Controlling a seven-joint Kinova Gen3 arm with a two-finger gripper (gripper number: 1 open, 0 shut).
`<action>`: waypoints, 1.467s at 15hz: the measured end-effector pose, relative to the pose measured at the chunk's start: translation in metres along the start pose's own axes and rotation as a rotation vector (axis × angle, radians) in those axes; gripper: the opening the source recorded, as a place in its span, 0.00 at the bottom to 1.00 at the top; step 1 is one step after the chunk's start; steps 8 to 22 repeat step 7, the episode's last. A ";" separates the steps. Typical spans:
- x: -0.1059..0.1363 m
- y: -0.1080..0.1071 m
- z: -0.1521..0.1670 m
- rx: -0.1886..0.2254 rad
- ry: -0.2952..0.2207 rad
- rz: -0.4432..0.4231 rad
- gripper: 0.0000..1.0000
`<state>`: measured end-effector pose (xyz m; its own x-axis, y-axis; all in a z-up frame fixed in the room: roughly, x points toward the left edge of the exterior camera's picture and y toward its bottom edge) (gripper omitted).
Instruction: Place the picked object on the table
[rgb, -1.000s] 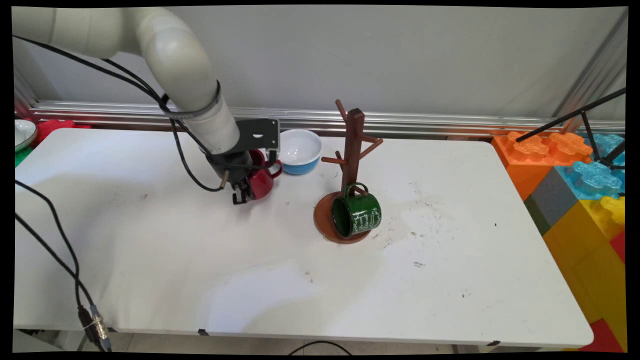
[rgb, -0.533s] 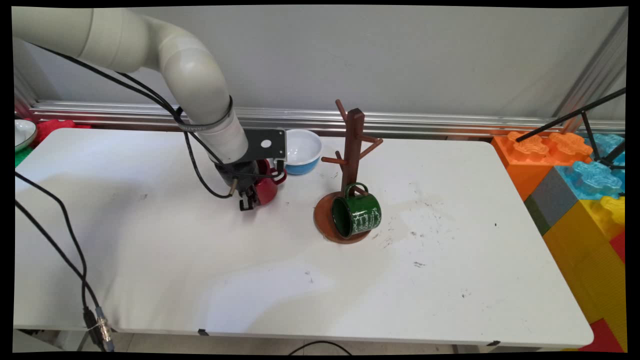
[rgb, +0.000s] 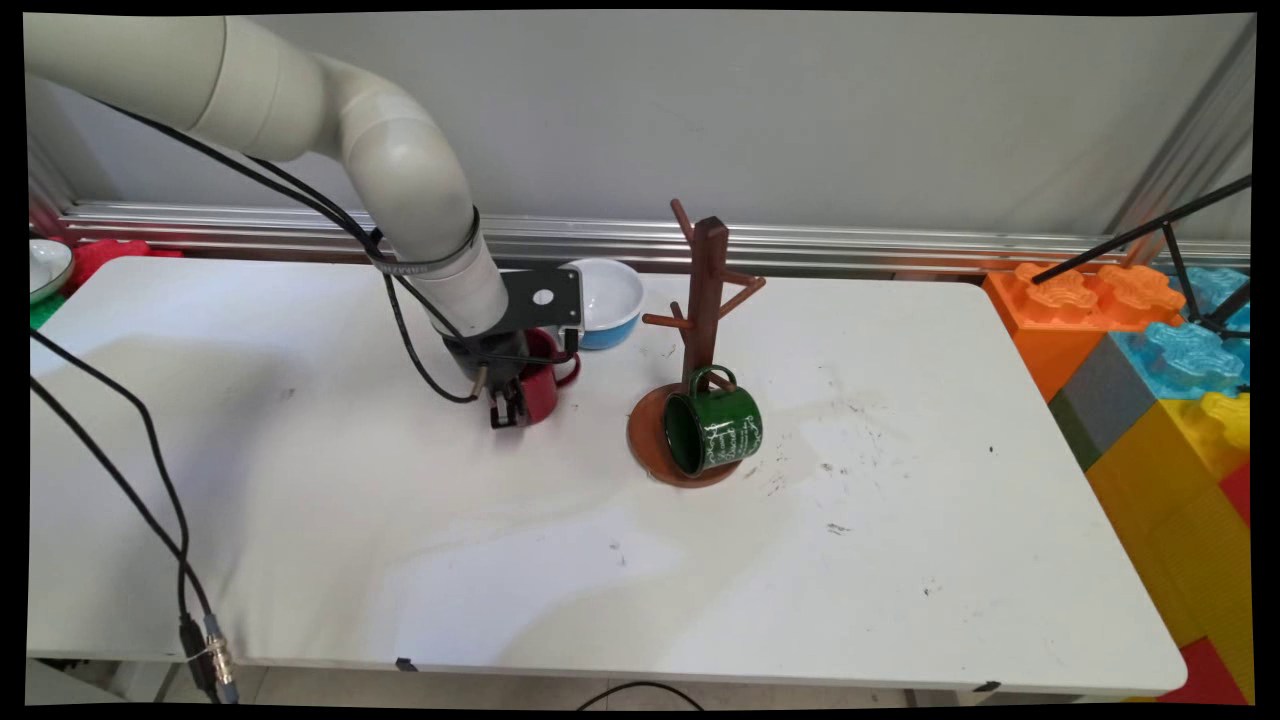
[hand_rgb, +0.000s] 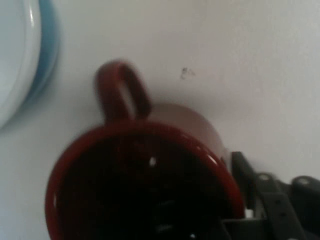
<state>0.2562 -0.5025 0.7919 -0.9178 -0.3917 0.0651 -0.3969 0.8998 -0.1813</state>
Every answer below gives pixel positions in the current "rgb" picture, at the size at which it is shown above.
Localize grey toy block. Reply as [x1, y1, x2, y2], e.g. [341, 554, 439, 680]
[1048, 335, 1161, 473]

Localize blue bowl white inside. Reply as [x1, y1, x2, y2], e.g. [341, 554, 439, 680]
[565, 258, 647, 351]

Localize orange studded toy block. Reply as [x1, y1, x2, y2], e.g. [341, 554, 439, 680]
[982, 262, 1186, 403]

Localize red enamel mug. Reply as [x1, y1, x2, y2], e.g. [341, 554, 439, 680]
[515, 328, 582, 426]

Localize thin black looped cable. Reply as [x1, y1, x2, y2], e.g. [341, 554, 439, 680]
[575, 681, 706, 711]

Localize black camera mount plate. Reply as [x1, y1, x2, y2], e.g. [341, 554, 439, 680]
[498, 266, 585, 337]

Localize green enamel mug white print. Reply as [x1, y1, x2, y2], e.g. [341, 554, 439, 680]
[664, 364, 765, 477]

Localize black tripod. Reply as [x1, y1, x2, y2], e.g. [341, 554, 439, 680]
[1030, 175, 1253, 341]

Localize large red studded toy block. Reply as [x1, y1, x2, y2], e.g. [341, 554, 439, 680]
[1218, 460, 1253, 529]

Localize giant coloured toy bricks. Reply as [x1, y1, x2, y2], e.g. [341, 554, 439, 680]
[1085, 392, 1256, 701]

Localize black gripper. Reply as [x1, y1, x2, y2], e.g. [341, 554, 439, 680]
[443, 330, 531, 431]

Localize black cable silver connector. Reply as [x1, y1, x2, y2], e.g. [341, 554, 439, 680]
[30, 330, 241, 703]

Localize small red toy block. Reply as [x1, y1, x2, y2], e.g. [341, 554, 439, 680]
[1160, 636, 1249, 705]

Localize brown wooden mug tree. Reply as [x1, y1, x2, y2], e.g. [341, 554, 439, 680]
[626, 198, 769, 489]

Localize aluminium frame rail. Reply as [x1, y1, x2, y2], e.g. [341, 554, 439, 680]
[60, 200, 1251, 276]

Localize light blue studded toy block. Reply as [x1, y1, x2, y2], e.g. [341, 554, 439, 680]
[1110, 268, 1251, 403]

